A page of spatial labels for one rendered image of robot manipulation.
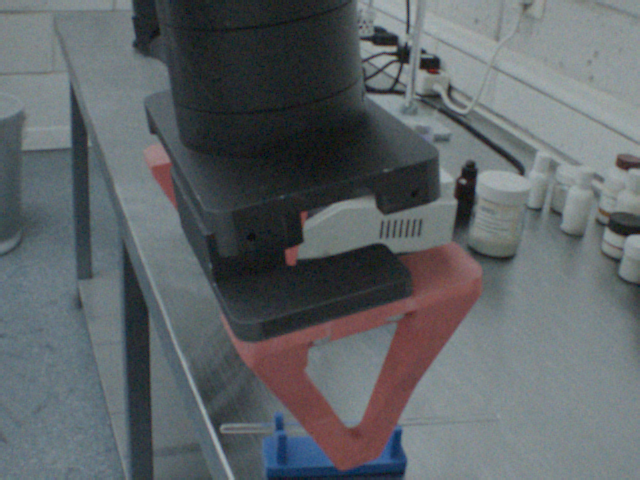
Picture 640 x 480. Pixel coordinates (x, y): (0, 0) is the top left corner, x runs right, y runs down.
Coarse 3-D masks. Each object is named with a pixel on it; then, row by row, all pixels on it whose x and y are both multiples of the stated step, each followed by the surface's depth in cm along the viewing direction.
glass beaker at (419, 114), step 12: (396, 96) 87; (408, 96) 88; (396, 108) 84; (408, 108) 83; (420, 108) 88; (432, 108) 87; (408, 120) 84; (420, 120) 84; (432, 120) 85; (420, 132) 84; (432, 132) 85
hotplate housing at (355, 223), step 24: (336, 216) 83; (360, 216) 84; (384, 216) 85; (408, 216) 86; (432, 216) 86; (312, 240) 84; (336, 240) 84; (360, 240) 85; (384, 240) 86; (408, 240) 87; (432, 240) 88
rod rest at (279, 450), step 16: (272, 432) 59; (400, 432) 57; (272, 448) 58; (288, 448) 58; (304, 448) 58; (320, 448) 59; (384, 448) 59; (400, 448) 59; (272, 464) 57; (288, 464) 57; (304, 464) 57; (320, 464) 57; (368, 464) 58; (384, 464) 58; (400, 464) 58
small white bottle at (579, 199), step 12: (588, 168) 96; (576, 180) 96; (588, 180) 96; (576, 192) 96; (588, 192) 96; (576, 204) 97; (588, 204) 97; (564, 216) 98; (576, 216) 97; (588, 216) 98; (564, 228) 99; (576, 228) 98
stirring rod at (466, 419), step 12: (360, 420) 58; (408, 420) 58; (420, 420) 58; (432, 420) 59; (444, 420) 59; (456, 420) 59; (468, 420) 59; (480, 420) 59; (492, 420) 59; (228, 432) 56; (240, 432) 56
